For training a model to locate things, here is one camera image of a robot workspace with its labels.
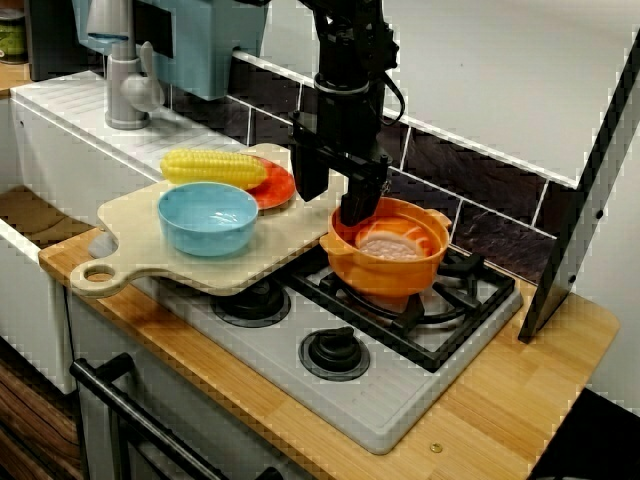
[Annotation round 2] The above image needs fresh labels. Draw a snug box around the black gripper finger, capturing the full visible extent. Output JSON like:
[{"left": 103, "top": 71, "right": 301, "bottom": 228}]
[
  {"left": 338, "top": 171, "right": 390, "bottom": 229},
  {"left": 291, "top": 141, "right": 332, "bottom": 203}
]

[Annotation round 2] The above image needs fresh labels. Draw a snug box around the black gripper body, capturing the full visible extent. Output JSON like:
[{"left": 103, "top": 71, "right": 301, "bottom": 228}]
[{"left": 290, "top": 83, "right": 391, "bottom": 178}]

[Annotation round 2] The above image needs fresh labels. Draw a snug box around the orange toy pot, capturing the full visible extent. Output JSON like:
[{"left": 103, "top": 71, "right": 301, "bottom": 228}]
[{"left": 318, "top": 195, "right": 450, "bottom": 300}]

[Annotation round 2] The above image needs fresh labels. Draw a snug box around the yellow toy corn cob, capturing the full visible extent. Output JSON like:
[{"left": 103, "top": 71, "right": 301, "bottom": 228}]
[{"left": 159, "top": 148, "right": 269, "bottom": 191}]

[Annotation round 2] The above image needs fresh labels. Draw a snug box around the light blue bowl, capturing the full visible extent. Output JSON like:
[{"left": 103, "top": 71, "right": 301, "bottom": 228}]
[{"left": 157, "top": 181, "right": 260, "bottom": 258}]

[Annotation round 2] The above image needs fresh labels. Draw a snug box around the red plate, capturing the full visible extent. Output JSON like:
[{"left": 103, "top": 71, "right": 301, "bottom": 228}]
[{"left": 243, "top": 155, "right": 297, "bottom": 211}]

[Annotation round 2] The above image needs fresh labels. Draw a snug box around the salmon sushi toy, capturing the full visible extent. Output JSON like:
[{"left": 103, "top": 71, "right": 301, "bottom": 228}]
[{"left": 353, "top": 215, "right": 435, "bottom": 261}]

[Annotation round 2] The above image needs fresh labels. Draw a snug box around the pale wooden cutting board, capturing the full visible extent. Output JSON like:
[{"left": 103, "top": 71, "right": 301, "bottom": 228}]
[{"left": 69, "top": 142, "right": 381, "bottom": 301}]

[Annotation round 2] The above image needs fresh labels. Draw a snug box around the black stove knob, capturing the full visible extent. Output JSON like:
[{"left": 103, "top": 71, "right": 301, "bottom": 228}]
[
  {"left": 209, "top": 277, "right": 292, "bottom": 329},
  {"left": 298, "top": 327, "right": 372, "bottom": 384}
]

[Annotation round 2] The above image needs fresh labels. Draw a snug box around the black burner grate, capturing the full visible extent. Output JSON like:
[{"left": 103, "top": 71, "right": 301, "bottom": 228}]
[{"left": 287, "top": 244, "right": 516, "bottom": 374}]

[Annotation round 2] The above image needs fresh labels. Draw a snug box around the grey toy faucet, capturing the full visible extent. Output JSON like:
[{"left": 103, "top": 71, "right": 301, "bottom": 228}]
[{"left": 103, "top": 39, "right": 166, "bottom": 130}]

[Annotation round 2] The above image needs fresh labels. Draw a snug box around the dark kitchen side panel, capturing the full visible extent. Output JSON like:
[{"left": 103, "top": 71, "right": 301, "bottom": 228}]
[{"left": 517, "top": 29, "right": 640, "bottom": 346}]

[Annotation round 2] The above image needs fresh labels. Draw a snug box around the grey toy stove plate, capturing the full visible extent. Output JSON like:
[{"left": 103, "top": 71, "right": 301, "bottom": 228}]
[{"left": 88, "top": 232, "right": 525, "bottom": 456}]

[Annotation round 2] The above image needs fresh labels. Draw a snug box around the white sink unit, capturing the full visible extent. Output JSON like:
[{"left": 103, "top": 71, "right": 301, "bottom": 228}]
[{"left": 0, "top": 69, "right": 174, "bottom": 396}]

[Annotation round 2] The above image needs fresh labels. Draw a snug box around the black background box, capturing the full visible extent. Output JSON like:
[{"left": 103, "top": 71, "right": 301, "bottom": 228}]
[{"left": 24, "top": 0, "right": 109, "bottom": 82}]

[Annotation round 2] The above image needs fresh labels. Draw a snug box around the green can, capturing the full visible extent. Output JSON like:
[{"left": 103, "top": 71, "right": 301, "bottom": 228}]
[{"left": 0, "top": 7, "right": 27, "bottom": 65}]

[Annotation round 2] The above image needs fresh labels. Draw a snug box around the white toy oven front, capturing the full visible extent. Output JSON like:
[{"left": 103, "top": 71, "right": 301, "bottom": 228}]
[{"left": 64, "top": 294, "right": 301, "bottom": 480}]

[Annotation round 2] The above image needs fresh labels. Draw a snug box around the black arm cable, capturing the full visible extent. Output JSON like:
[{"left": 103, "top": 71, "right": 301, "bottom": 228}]
[{"left": 377, "top": 69, "right": 406, "bottom": 127}]

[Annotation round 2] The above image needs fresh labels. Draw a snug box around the black oven door handle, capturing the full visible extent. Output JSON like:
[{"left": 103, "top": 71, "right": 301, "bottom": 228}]
[{"left": 69, "top": 352, "right": 286, "bottom": 480}]

